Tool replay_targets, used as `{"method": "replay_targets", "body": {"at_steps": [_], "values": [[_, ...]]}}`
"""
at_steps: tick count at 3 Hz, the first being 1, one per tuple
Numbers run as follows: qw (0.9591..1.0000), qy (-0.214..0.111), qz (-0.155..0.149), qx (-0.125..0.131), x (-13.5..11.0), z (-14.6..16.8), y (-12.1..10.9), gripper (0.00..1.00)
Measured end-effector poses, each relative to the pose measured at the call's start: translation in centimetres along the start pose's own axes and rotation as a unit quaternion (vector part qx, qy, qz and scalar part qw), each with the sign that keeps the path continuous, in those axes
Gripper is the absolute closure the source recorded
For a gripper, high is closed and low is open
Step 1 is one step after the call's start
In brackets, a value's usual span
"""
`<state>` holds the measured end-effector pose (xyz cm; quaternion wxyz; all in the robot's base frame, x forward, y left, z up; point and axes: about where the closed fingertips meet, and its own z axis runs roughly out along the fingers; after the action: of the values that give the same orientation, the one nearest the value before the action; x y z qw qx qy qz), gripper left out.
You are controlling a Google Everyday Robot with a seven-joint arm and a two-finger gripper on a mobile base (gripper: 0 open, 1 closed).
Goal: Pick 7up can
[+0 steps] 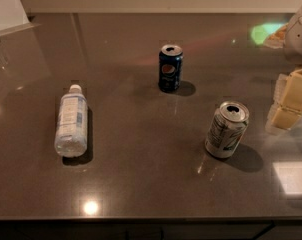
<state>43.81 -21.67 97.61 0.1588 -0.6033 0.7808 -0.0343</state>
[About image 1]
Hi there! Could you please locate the clear plastic water bottle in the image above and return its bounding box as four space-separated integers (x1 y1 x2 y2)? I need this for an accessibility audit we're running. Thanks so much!
54 84 88 158

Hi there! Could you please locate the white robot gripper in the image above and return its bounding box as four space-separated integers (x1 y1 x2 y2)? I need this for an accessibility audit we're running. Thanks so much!
265 5 302 135

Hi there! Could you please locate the blue pepsi can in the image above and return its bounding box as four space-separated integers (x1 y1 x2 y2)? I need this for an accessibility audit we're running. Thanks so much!
158 44 183 92

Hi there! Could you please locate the silver green 7up can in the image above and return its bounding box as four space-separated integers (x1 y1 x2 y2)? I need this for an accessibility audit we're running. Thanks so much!
205 101 249 159

